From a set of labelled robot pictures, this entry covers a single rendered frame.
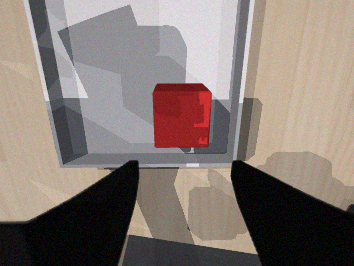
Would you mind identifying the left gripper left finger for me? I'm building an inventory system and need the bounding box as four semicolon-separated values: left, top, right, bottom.
0;160;139;266

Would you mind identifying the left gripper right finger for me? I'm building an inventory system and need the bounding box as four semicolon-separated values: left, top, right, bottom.
231;160;354;266

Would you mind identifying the red block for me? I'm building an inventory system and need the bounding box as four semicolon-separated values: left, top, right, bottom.
153;83;212;148

